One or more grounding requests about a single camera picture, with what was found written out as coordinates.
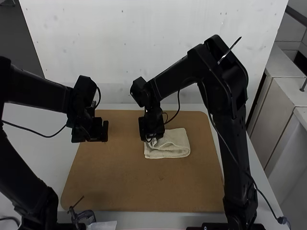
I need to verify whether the pale towel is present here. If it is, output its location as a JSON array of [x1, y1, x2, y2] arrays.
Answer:
[[143, 127, 191, 160]]

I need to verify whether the cork mat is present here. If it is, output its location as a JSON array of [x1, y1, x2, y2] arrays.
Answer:
[[60, 109, 226, 213]]

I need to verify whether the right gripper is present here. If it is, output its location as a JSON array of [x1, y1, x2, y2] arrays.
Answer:
[[138, 107, 166, 143]]

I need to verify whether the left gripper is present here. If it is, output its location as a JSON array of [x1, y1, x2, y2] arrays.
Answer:
[[71, 116, 109, 144]]

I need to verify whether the black cable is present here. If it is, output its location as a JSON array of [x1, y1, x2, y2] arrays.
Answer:
[[249, 174, 288, 225], [165, 76, 205, 124], [94, 84, 102, 108], [0, 119, 69, 138]]

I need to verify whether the dark base panel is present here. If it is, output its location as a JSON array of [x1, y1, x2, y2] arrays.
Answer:
[[186, 223, 265, 230]]

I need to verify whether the black clamp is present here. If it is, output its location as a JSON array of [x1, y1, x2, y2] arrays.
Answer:
[[68, 195, 97, 230]]

